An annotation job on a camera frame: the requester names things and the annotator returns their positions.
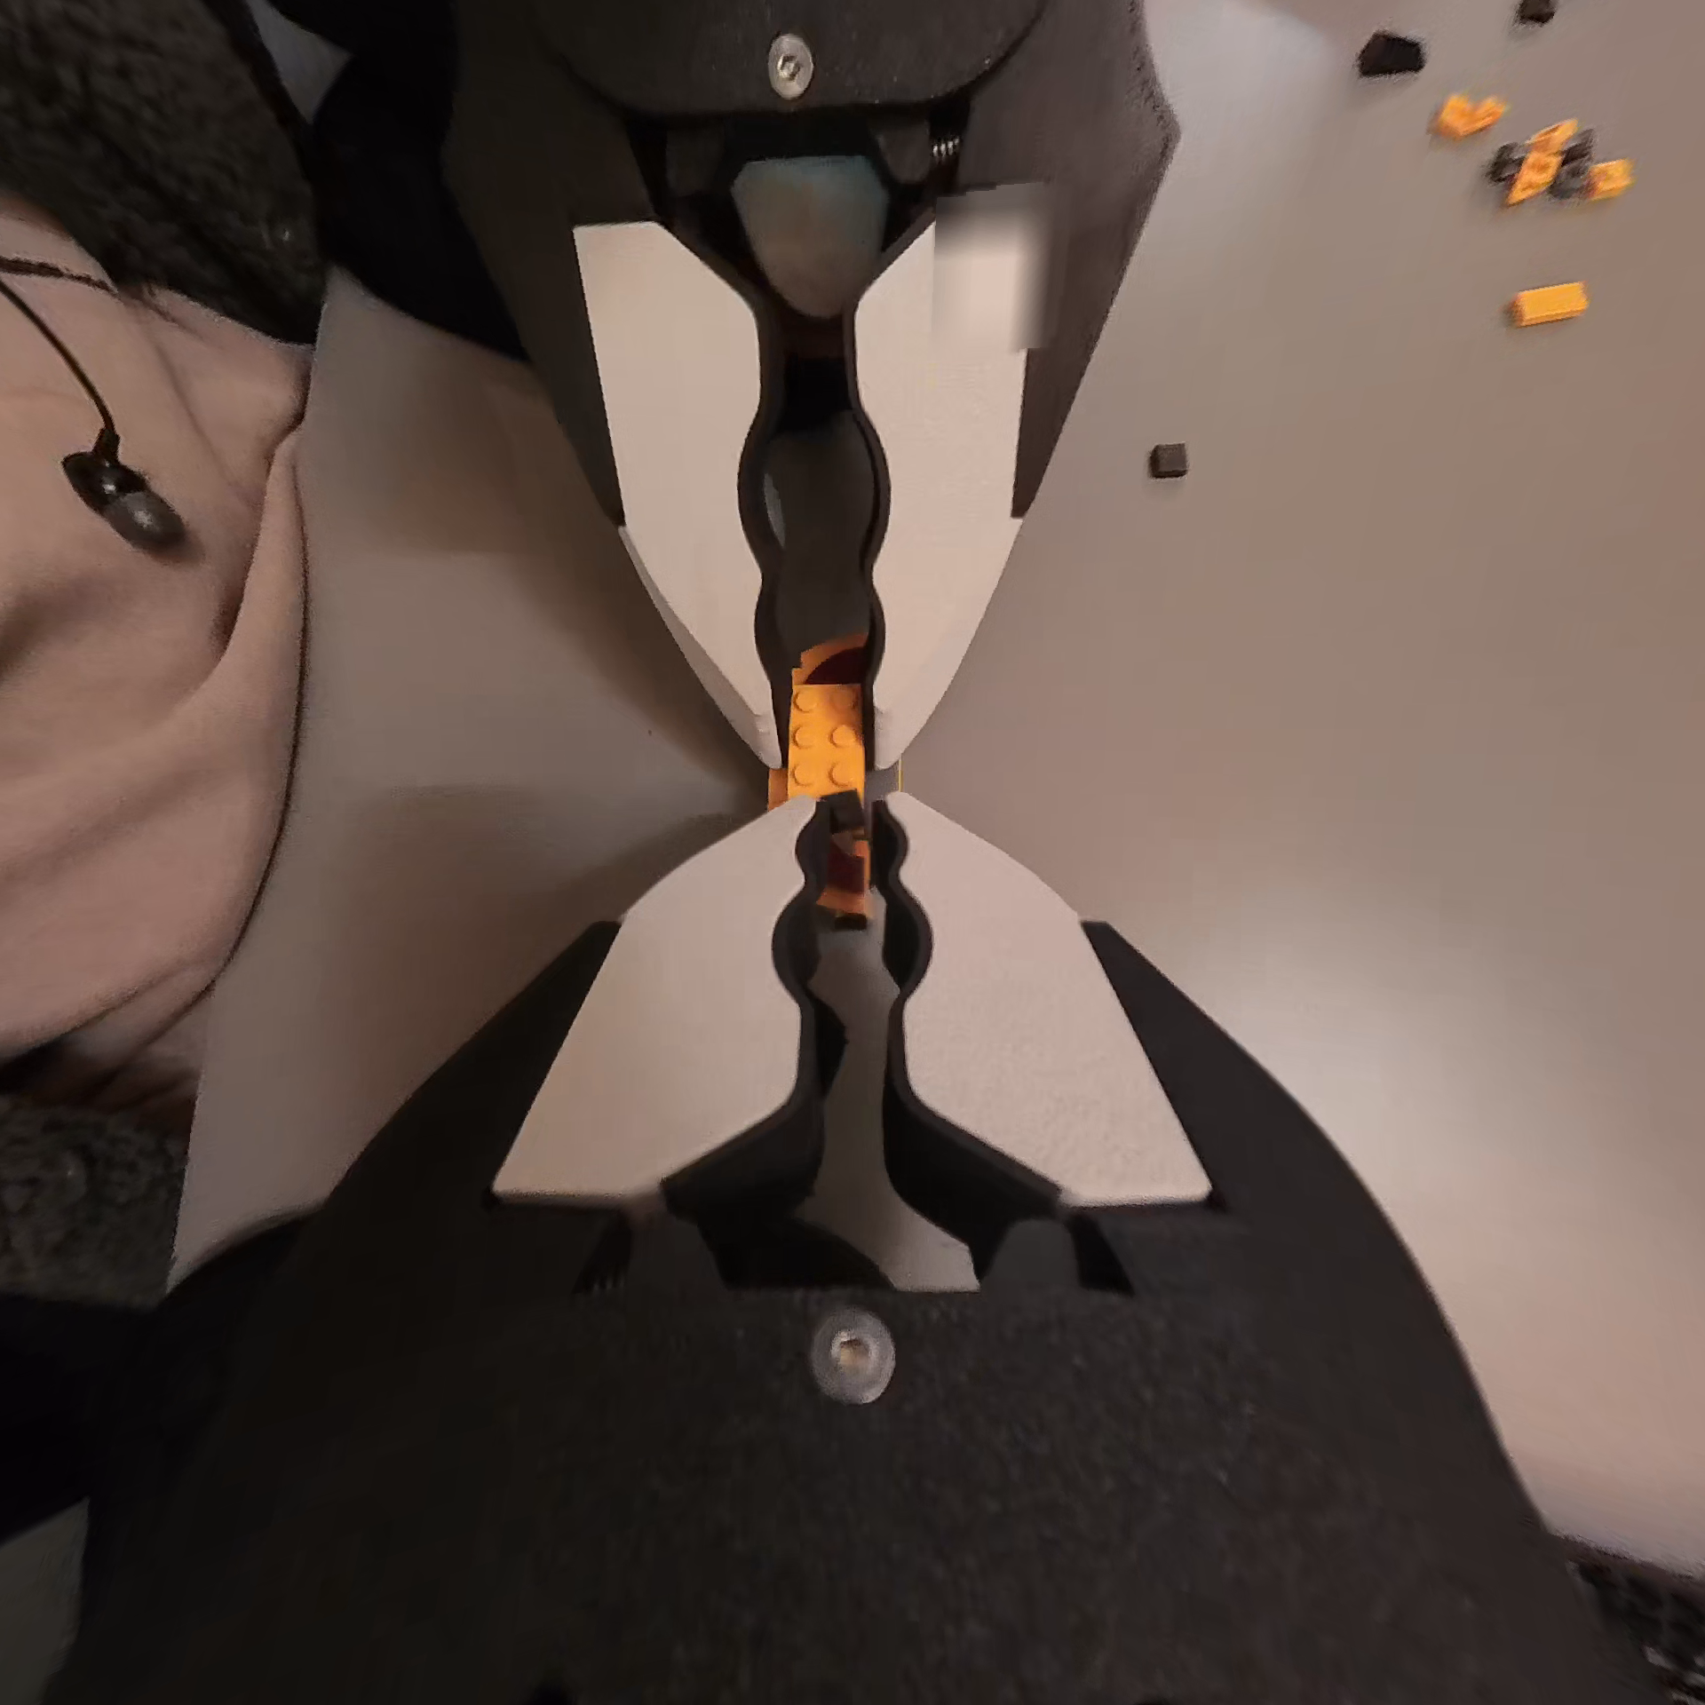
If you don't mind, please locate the black hoodie drawstring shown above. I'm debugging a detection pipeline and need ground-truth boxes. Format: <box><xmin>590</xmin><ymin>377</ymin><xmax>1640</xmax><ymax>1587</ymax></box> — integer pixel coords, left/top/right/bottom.
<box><xmin>0</xmin><ymin>254</ymin><xmax>188</xmax><ymax>554</ymax></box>

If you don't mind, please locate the orange lego car front assembly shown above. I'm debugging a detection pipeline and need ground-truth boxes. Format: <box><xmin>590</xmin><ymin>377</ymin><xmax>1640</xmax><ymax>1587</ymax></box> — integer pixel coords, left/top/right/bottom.
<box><xmin>768</xmin><ymin>636</ymin><xmax>908</xmax><ymax>934</ymax></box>

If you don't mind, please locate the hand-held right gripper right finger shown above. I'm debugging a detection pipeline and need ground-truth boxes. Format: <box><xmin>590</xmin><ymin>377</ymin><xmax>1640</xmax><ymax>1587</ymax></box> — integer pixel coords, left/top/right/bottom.
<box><xmin>874</xmin><ymin>793</ymin><xmax>1217</xmax><ymax>1228</ymax></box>

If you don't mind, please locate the person's left forearm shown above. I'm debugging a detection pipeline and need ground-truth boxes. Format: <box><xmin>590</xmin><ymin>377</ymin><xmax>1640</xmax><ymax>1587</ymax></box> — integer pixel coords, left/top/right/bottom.
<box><xmin>312</xmin><ymin>0</ymin><xmax>595</xmax><ymax>367</ymax></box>

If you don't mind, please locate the cluster of small lego pieces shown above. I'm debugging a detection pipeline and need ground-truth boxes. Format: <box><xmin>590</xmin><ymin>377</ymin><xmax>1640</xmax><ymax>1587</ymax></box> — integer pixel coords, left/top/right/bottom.
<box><xmin>1491</xmin><ymin>120</ymin><xmax>1639</xmax><ymax>207</ymax></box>

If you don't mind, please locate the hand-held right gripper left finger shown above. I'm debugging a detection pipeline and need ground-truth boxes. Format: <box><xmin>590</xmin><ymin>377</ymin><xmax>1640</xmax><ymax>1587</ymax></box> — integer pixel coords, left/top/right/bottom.
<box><xmin>489</xmin><ymin>800</ymin><xmax>850</xmax><ymax>1224</ymax></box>

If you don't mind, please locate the person's beige hoodie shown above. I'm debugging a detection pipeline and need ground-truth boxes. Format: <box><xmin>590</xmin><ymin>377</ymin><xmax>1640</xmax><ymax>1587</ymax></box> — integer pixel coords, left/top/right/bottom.
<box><xmin>0</xmin><ymin>186</ymin><xmax>319</xmax><ymax>1068</ymax></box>

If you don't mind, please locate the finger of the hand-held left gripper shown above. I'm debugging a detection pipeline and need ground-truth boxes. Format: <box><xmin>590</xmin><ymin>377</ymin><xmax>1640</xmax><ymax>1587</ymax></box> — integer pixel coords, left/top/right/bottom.
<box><xmin>572</xmin><ymin>219</ymin><xmax>789</xmax><ymax>771</ymax></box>
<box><xmin>853</xmin><ymin>186</ymin><xmax>1058</xmax><ymax>781</ymax></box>

